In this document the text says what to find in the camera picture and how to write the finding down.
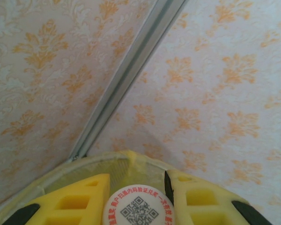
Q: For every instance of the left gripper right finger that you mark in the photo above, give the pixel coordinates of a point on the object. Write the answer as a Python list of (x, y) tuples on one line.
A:
[(201, 206)]

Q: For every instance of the white bottle cap with QR code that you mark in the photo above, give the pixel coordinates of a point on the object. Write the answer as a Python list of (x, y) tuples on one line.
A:
[(138, 206)]

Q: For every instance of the aluminium frame post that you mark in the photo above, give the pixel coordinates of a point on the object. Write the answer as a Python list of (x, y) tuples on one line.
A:
[(131, 65)]

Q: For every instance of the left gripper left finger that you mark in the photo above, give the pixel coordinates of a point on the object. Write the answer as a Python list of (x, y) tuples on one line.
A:
[(68, 206)]

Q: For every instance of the bin with yellow liner bag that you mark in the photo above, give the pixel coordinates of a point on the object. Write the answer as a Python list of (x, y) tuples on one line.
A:
[(131, 161)]

